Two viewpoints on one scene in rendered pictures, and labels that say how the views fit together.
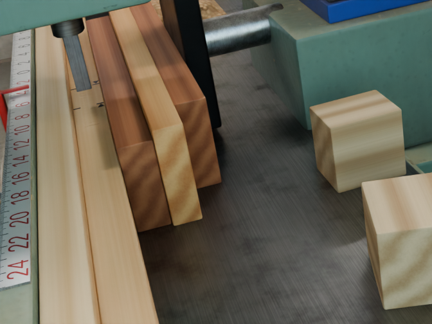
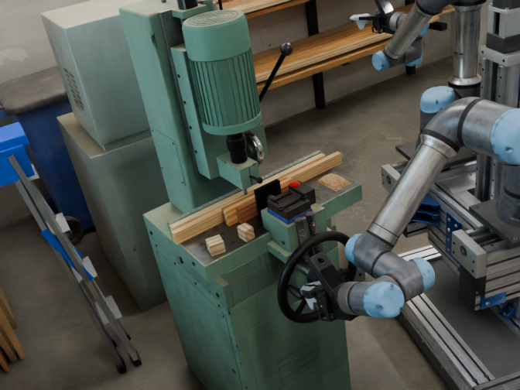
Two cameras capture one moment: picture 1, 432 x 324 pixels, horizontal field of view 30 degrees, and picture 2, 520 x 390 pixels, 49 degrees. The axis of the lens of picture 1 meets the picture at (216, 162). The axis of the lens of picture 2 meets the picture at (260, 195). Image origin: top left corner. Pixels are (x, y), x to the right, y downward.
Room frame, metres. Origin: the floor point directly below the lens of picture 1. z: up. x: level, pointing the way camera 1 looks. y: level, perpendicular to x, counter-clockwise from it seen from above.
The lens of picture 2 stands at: (-0.10, -1.37, 1.85)
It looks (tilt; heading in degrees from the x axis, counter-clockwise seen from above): 30 degrees down; 67
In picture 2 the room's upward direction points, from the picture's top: 10 degrees counter-clockwise
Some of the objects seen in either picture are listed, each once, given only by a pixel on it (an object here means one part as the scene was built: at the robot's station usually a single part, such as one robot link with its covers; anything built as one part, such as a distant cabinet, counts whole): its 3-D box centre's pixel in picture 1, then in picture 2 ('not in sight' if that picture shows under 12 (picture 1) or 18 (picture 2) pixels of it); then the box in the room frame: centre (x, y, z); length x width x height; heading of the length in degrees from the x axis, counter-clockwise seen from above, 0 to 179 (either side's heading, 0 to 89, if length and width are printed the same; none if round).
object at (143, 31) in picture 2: not in sight; (187, 111); (0.42, 0.36, 1.16); 0.22 x 0.22 x 0.72; 7
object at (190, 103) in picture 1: (167, 80); (268, 201); (0.51, 0.02, 0.93); 0.23 x 0.02 x 0.05; 7
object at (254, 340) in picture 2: not in sight; (252, 314); (0.45, 0.19, 0.36); 0.58 x 0.45 x 0.71; 97
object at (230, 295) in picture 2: not in sight; (235, 229); (0.45, 0.19, 0.76); 0.57 x 0.45 x 0.09; 97
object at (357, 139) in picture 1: (357, 140); (245, 231); (0.38, -0.08, 0.92); 0.04 x 0.03 x 0.04; 99
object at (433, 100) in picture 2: not in sight; (438, 107); (1.26, 0.08, 0.98); 0.13 x 0.12 x 0.14; 2
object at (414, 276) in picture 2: not in sight; (402, 277); (0.55, -0.58, 0.99); 0.11 x 0.11 x 0.08; 5
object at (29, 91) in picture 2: not in sight; (68, 154); (0.13, 2.00, 0.48); 0.64 x 0.54 x 0.97; 5
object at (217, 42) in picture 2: not in sight; (223, 73); (0.46, 0.07, 1.35); 0.18 x 0.18 x 0.31
